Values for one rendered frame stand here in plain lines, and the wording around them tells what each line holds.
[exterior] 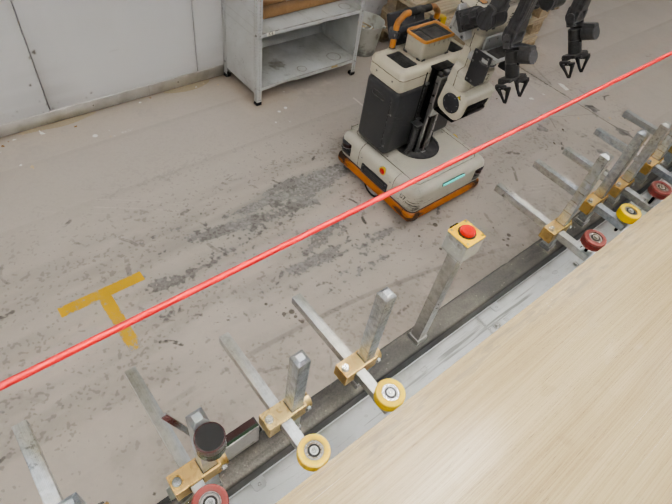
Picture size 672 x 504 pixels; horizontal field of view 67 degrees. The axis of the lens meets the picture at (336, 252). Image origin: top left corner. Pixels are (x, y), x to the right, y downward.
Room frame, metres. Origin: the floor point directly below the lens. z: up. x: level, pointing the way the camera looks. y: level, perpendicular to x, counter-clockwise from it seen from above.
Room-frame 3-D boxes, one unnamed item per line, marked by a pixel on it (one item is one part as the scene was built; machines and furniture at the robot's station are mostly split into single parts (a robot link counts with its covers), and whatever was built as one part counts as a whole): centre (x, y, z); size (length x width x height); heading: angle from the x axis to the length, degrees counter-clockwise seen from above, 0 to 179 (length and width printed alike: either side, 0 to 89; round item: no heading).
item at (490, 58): (2.34, -0.56, 0.99); 0.28 x 0.16 x 0.22; 137
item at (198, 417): (0.36, 0.20, 0.90); 0.04 x 0.04 x 0.48; 47
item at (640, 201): (1.84, -1.09, 0.80); 0.43 x 0.03 x 0.04; 47
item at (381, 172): (2.54, -0.34, 0.16); 0.67 x 0.64 x 0.25; 47
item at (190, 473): (0.34, 0.22, 0.85); 0.14 x 0.06 x 0.05; 137
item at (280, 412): (0.53, 0.05, 0.84); 0.14 x 0.06 x 0.05; 137
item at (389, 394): (0.61, -0.21, 0.85); 0.08 x 0.08 x 0.11
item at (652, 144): (1.83, -1.16, 0.87); 0.04 x 0.04 x 0.48; 47
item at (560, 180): (1.66, -0.92, 0.83); 0.43 x 0.03 x 0.04; 47
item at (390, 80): (2.60, -0.28, 0.59); 0.55 x 0.34 x 0.83; 137
